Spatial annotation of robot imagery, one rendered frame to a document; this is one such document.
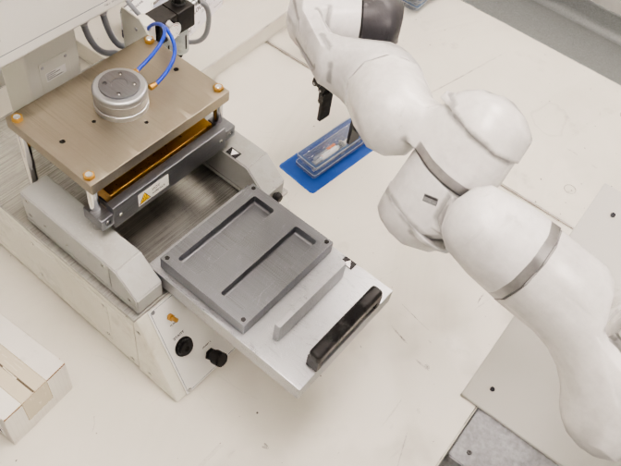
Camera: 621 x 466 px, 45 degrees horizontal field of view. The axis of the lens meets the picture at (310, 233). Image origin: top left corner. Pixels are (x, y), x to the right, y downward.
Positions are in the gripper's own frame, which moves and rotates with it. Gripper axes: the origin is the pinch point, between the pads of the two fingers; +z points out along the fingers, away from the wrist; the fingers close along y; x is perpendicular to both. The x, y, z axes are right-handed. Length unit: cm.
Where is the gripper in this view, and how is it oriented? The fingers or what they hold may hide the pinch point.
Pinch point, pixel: (339, 119)
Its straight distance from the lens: 152.2
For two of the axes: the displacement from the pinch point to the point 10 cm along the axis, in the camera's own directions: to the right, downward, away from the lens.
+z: -1.1, 5.9, 8.0
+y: 7.1, 6.1, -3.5
